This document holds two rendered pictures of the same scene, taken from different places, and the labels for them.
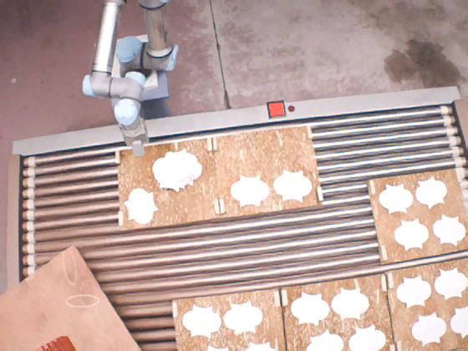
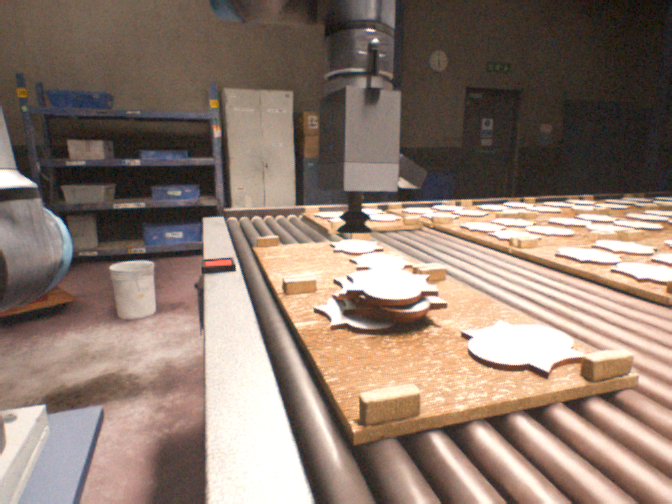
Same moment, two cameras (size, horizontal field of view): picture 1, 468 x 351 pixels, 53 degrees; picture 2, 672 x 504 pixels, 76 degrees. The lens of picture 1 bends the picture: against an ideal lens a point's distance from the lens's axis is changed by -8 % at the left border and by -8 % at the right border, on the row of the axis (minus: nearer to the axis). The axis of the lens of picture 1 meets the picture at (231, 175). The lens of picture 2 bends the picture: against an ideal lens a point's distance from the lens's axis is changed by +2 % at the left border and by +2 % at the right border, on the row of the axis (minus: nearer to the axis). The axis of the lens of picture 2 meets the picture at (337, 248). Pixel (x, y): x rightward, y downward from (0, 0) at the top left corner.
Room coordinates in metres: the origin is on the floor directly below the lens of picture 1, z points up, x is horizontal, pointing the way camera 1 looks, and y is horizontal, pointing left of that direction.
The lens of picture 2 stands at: (1.00, 0.78, 1.19)
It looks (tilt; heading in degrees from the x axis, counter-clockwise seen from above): 13 degrees down; 250
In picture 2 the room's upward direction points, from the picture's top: straight up
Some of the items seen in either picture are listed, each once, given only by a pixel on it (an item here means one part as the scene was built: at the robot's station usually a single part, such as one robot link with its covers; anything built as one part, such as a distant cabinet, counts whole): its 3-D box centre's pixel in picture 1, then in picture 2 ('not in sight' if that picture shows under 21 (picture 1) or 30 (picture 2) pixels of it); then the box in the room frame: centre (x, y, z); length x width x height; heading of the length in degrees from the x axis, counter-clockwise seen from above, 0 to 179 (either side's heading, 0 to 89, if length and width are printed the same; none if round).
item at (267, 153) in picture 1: (267, 170); (335, 262); (0.66, -0.15, 0.93); 0.41 x 0.35 x 0.02; 87
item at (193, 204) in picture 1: (166, 183); (417, 329); (0.68, 0.27, 0.93); 0.41 x 0.35 x 0.02; 87
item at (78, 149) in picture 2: not in sight; (91, 150); (1.83, -4.65, 1.20); 0.36 x 0.28 x 0.22; 167
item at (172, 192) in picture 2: not in sight; (176, 192); (1.01, -4.63, 0.72); 0.50 x 0.38 x 0.16; 172
